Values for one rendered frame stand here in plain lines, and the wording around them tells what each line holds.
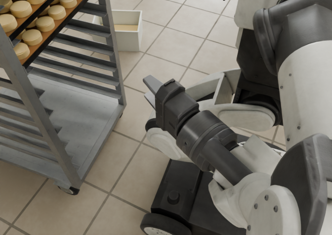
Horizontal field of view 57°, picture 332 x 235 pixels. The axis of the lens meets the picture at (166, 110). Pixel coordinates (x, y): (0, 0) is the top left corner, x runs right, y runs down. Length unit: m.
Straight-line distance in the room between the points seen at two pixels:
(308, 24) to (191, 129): 0.25
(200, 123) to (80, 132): 1.00
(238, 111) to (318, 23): 0.46
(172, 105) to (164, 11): 1.84
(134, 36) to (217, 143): 1.51
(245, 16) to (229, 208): 0.33
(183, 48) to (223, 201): 1.64
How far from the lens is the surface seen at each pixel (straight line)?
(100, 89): 1.50
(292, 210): 0.25
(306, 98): 0.31
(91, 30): 1.24
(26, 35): 0.93
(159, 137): 0.99
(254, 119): 0.82
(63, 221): 1.46
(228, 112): 0.82
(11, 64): 0.80
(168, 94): 0.54
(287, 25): 0.41
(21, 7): 0.88
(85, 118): 1.50
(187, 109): 0.54
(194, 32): 2.16
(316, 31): 0.38
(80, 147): 1.42
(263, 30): 0.42
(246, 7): 0.57
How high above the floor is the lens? 1.32
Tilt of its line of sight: 52 degrees down
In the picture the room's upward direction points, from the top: straight up
